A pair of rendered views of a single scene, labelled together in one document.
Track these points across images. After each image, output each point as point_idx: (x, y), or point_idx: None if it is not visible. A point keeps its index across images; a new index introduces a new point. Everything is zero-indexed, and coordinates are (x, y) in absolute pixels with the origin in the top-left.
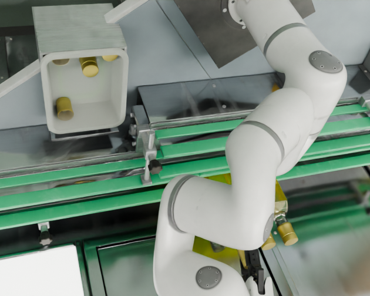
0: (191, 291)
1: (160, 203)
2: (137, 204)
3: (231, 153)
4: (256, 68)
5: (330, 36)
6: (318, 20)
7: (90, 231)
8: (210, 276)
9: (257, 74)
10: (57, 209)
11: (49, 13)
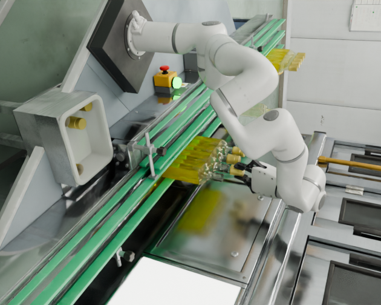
0: (271, 126)
1: (155, 209)
2: (156, 201)
3: (231, 55)
4: (146, 93)
5: (166, 57)
6: None
7: (137, 250)
8: (271, 114)
9: (148, 97)
10: (118, 236)
11: (29, 106)
